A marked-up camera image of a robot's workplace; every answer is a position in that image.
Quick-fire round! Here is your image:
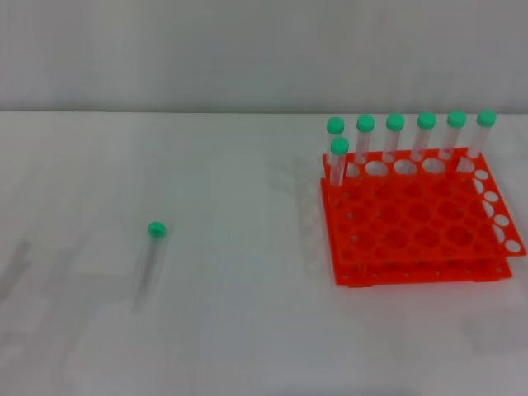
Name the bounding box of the green capped clear test tube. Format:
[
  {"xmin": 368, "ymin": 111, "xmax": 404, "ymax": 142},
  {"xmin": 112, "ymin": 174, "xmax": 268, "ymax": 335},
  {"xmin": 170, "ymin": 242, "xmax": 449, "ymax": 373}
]
[
  {"xmin": 381, "ymin": 112, "xmax": 406, "ymax": 164},
  {"xmin": 325, "ymin": 116, "xmax": 347, "ymax": 182},
  {"xmin": 353, "ymin": 114, "xmax": 376, "ymax": 174},
  {"xmin": 130, "ymin": 220, "xmax": 167, "ymax": 313},
  {"xmin": 457, "ymin": 109, "xmax": 498, "ymax": 172},
  {"xmin": 437, "ymin": 110, "xmax": 468, "ymax": 160},
  {"xmin": 328, "ymin": 135, "xmax": 351, "ymax": 189},
  {"xmin": 410, "ymin": 111, "xmax": 437, "ymax": 162}
]

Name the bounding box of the orange test tube rack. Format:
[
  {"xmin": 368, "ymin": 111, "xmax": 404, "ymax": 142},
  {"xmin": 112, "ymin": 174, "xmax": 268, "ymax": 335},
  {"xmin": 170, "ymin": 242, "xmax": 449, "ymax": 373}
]
[{"xmin": 320, "ymin": 147, "xmax": 528, "ymax": 289}]

